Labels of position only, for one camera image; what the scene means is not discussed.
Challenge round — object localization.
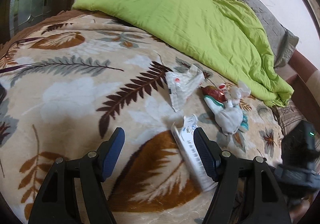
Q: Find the white medicine box blue text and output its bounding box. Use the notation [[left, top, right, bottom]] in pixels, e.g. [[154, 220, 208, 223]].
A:
[[171, 114, 217, 192]]

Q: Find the crumpled white tissue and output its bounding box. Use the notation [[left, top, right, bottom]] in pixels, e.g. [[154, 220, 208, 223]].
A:
[[215, 81, 251, 136]]

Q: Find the teal white packet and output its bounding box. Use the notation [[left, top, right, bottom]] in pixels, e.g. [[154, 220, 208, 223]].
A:
[[204, 96, 249, 136]]

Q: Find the striped brown pillow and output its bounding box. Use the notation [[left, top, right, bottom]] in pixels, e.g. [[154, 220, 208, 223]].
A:
[[271, 100, 306, 136]]

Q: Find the dark red candy wrapper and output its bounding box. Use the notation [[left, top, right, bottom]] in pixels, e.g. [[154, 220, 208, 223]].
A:
[[201, 86, 227, 103]]

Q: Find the white plastic pouch wrapper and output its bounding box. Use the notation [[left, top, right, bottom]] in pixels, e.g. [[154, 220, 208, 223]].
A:
[[165, 65, 204, 112]]

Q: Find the leaf pattern fleece blanket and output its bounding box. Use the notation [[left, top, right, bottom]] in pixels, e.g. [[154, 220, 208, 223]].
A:
[[1, 11, 283, 223]]

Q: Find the brown beige headboard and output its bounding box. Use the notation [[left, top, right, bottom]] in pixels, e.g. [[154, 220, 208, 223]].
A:
[[275, 50, 319, 131]]

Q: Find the grey quilted pillow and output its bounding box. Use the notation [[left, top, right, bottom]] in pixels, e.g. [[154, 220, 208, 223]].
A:
[[241, 0, 299, 68]]

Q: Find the green quilt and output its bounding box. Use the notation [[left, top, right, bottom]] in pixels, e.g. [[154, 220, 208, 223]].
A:
[[72, 0, 293, 107]]

